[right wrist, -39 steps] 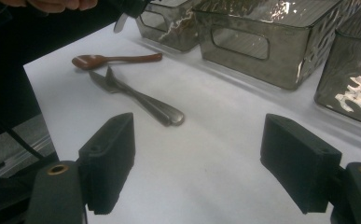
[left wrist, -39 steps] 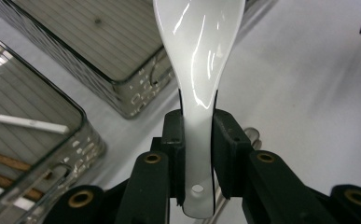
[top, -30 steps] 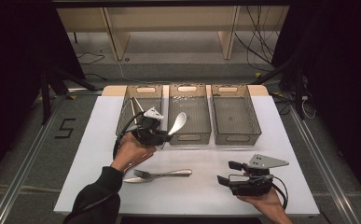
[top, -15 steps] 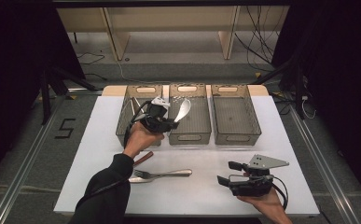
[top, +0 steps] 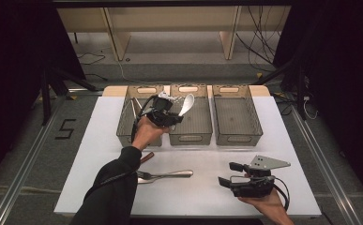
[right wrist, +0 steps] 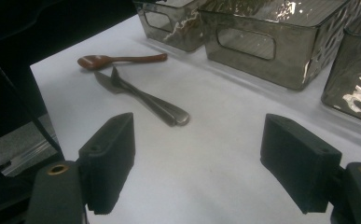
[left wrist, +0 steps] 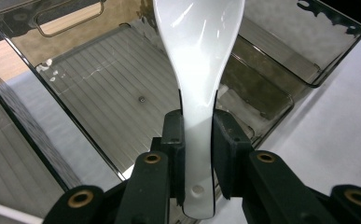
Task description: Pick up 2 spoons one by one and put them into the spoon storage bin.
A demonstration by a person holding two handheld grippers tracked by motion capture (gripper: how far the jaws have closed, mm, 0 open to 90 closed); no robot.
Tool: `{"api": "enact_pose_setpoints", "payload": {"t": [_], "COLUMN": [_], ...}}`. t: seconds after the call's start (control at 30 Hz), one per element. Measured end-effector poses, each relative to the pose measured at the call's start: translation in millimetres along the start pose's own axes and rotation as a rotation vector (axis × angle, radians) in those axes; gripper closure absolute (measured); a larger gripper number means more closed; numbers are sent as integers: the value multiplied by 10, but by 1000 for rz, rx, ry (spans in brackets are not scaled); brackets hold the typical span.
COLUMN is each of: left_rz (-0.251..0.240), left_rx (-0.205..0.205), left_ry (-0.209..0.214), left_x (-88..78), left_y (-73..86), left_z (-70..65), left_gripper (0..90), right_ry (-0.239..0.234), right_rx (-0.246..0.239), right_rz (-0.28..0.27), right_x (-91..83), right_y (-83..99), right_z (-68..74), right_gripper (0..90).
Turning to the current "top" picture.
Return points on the dark curtain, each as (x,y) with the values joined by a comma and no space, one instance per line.
(10,78)
(348,78)

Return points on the person's left hand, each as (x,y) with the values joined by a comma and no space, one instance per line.
(146,132)

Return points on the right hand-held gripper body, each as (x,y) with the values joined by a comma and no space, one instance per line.
(252,187)

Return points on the beige wooden desk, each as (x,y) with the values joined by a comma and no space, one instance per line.
(169,18)

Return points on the red-brown spoon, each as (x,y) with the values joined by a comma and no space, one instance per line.
(148,157)

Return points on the metal fork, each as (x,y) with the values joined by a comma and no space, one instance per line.
(143,175)

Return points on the person's right hand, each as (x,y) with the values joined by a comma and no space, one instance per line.
(271,209)

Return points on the metal knife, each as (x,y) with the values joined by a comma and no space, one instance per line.
(144,181)

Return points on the white table cover sheet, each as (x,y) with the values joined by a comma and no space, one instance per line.
(194,200)

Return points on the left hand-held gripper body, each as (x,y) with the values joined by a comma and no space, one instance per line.
(160,112)

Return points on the black metal stand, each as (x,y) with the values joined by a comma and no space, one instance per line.
(46,103)
(300,93)

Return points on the white ceramic spoon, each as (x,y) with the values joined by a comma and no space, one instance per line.
(187,103)

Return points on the transparent grey plastic bin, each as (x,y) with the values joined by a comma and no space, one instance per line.
(124,125)
(196,125)
(237,120)

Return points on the aluminium floor rail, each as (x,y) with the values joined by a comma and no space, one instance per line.
(323,162)
(22,175)

